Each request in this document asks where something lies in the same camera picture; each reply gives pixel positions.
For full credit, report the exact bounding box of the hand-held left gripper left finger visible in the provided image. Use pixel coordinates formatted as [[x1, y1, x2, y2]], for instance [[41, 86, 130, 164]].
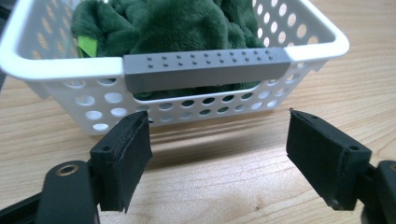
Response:
[[89, 110, 154, 214]]

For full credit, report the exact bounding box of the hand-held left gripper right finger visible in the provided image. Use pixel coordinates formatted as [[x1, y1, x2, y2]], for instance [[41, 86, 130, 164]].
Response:
[[285, 107, 374, 211]]

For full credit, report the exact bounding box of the white perforated plastic basket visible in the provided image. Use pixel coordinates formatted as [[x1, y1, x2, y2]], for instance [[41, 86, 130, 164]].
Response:
[[0, 0, 350, 136]]

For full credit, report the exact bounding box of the green plush cloth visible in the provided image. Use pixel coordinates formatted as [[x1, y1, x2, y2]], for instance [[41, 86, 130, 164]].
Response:
[[70, 0, 266, 101]]

